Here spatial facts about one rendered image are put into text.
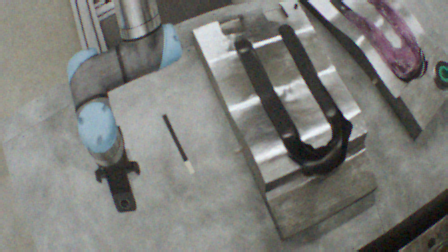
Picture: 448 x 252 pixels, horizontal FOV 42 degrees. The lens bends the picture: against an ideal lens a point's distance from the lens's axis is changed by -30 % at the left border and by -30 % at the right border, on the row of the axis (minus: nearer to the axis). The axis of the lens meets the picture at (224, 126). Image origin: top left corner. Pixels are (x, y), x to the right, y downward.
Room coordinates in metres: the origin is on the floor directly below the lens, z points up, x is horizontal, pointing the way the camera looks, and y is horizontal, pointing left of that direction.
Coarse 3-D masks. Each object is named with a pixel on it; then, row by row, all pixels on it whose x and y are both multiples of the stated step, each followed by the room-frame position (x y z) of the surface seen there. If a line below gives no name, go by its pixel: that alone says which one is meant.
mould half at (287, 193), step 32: (256, 32) 0.67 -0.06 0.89; (224, 64) 0.58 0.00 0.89; (288, 64) 0.59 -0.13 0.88; (320, 64) 0.60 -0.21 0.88; (224, 96) 0.52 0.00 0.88; (256, 96) 0.52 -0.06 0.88; (288, 96) 0.52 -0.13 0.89; (256, 128) 0.45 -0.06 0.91; (320, 128) 0.44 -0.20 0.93; (256, 160) 0.38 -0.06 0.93; (288, 160) 0.38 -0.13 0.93; (352, 160) 0.39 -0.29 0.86; (288, 192) 0.32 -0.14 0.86; (320, 192) 0.32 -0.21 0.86; (352, 192) 0.31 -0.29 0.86; (288, 224) 0.25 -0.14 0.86
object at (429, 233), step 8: (440, 224) 0.20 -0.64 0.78; (424, 232) 0.19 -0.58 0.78; (432, 232) 0.18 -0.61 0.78; (440, 232) 0.17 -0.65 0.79; (416, 240) 0.16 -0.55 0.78; (424, 240) 0.16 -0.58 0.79; (432, 240) 0.15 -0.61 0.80; (440, 240) 0.15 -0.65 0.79; (400, 248) 0.15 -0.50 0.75; (408, 248) 0.14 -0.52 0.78; (416, 248) 0.14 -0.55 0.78; (424, 248) 0.13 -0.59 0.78
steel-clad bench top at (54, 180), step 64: (256, 0) 0.80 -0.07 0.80; (192, 64) 0.62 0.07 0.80; (0, 128) 0.45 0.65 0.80; (64, 128) 0.46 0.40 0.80; (128, 128) 0.47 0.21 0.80; (192, 128) 0.47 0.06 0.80; (384, 128) 0.48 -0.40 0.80; (64, 192) 0.30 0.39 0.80; (192, 192) 0.33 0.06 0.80; (256, 192) 0.34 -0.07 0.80; (384, 192) 0.32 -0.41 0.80
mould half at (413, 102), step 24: (312, 0) 0.80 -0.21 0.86; (360, 0) 0.83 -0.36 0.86; (336, 24) 0.73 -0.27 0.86; (384, 24) 0.74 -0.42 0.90; (360, 48) 0.66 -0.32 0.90; (432, 48) 0.71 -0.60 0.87; (384, 72) 0.61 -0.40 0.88; (432, 72) 0.62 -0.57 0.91; (384, 96) 0.57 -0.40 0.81; (408, 96) 0.54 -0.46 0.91; (432, 96) 0.55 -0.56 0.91; (408, 120) 0.49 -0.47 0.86
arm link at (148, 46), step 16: (128, 0) 0.53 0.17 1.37; (144, 0) 0.54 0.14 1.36; (128, 16) 0.51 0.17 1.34; (144, 16) 0.51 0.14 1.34; (128, 32) 0.49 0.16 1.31; (144, 32) 0.49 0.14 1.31; (160, 32) 0.50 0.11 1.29; (176, 32) 0.50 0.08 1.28; (128, 48) 0.47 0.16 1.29; (144, 48) 0.47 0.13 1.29; (160, 48) 0.47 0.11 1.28; (176, 48) 0.47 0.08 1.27; (128, 64) 0.44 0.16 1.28; (144, 64) 0.44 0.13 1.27; (160, 64) 0.45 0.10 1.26; (128, 80) 0.42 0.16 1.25
